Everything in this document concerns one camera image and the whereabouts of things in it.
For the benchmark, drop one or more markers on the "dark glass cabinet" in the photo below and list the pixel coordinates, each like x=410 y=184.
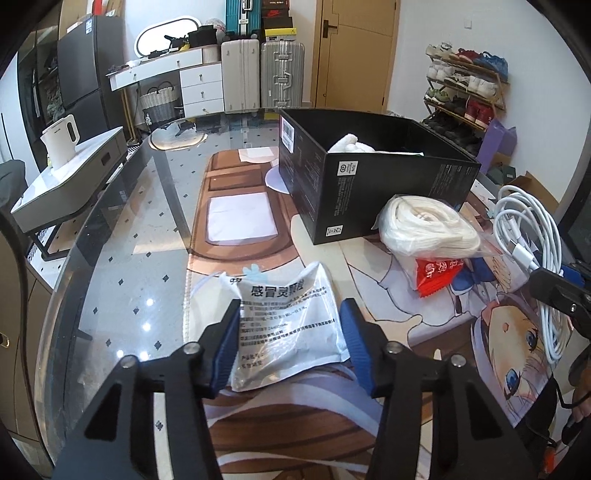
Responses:
x=41 y=83

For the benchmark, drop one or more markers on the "yellow and black box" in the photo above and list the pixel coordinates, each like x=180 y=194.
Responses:
x=280 y=34

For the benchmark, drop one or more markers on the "oval mirror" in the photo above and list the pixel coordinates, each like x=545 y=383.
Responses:
x=161 y=34

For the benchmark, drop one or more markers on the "wooden shoe rack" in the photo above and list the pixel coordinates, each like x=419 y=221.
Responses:
x=461 y=94

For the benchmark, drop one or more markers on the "white and blue plush toy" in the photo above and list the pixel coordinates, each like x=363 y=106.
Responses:
x=353 y=142

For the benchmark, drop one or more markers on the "brown cardboard box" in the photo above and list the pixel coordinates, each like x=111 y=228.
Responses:
x=549 y=194

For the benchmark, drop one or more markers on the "white electric kettle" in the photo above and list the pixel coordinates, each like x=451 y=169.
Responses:
x=60 y=143

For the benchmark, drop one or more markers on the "woven basket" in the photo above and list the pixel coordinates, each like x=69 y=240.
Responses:
x=159 y=104

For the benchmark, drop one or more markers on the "silver suitcase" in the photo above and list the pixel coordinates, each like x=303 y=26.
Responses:
x=281 y=74

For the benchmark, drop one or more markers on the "oval floor rug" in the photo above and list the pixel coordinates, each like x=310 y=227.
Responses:
x=178 y=138

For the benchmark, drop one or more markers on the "black bag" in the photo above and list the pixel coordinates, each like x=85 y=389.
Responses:
x=203 y=37

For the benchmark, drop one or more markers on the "black refrigerator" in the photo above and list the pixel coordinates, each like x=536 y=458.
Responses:
x=87 y=64

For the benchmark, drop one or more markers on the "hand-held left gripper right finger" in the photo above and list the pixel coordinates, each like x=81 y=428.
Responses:
x=358 y=350

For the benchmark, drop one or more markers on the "red paper bag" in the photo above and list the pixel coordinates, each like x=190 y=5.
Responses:
x=98 y=7

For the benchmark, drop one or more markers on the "printed cartoon desk mat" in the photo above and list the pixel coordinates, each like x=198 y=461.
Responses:
x=295 y=258

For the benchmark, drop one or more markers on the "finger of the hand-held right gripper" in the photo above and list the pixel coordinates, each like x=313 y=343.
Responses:
x=558 y=293
x=577 y=273

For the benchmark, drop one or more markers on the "grey beanbag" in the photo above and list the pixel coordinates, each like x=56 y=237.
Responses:
x=9 y=182

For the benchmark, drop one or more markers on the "white paper sheet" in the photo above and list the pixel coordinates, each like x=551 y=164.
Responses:
x=256 y=154

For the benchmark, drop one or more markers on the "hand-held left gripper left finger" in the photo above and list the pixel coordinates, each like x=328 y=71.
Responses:
x=226 y=350

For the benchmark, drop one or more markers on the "white suitcase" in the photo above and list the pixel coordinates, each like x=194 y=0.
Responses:
x=240 y=74

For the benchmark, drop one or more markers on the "white printed medicine packet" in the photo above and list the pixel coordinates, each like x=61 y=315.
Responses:
x=286 y=314

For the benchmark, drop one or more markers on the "black and red shoe box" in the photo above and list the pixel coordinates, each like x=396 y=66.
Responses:
x=277 y=8

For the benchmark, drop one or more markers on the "shoe rack with shoes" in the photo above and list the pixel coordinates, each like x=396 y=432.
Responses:
x=466 y=83

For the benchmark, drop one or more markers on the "red snack packet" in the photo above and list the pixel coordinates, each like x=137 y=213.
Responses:
x=434 y=273

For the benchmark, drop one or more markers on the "grey low table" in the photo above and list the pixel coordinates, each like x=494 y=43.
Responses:
x=78 y=173

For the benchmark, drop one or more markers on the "purple paper bag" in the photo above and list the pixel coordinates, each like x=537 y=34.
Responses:
x=496 y=143

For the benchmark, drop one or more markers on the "teal suitcase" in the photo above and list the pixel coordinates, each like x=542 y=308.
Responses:
x=240 y=16

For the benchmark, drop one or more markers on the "wooden door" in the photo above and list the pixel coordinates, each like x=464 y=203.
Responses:
x=355 y=60

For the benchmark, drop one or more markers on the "black cardboard box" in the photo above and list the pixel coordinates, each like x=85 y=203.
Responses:
x=369 y=194

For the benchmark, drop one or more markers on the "white dressing table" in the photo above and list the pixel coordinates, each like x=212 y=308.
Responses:
x=152 y=69

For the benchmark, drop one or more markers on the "brown cardboard sheet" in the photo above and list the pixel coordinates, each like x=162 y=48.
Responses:
x=116 y=4

